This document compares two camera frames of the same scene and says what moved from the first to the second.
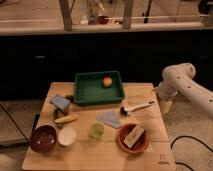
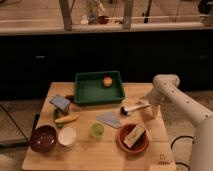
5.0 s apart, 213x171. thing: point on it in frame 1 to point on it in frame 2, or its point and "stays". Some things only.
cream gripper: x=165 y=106 to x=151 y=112
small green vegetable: x=59 y=125 stays
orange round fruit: x=107 y=81 stays
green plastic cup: x=96 y=131 stays
